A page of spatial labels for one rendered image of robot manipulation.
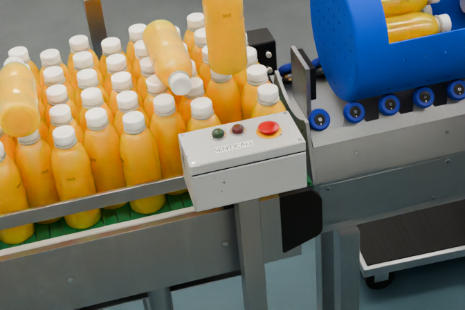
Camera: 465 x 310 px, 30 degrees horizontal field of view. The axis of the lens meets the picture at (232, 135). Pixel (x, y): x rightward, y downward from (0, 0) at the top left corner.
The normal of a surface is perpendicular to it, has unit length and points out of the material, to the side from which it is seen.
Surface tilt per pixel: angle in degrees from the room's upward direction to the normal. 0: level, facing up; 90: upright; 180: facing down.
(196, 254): 90
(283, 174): 90
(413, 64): 98
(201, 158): 0
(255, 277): 90
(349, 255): 90
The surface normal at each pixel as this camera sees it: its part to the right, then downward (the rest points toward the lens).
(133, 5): -0.07, -0.81
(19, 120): 0.28, 0.55
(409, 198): 0.25, 0.78
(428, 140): 0.21, 0.25
